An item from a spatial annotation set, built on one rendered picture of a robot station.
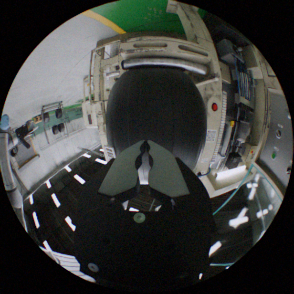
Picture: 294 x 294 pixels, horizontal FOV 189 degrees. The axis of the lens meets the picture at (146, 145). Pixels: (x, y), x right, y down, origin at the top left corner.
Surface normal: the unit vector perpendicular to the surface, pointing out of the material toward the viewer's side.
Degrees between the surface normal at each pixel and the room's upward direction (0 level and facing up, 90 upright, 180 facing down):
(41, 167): 90
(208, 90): 90
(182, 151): 92
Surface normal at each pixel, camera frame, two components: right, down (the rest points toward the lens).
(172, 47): -0.04, 0.43
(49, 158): 0.93, 0.12
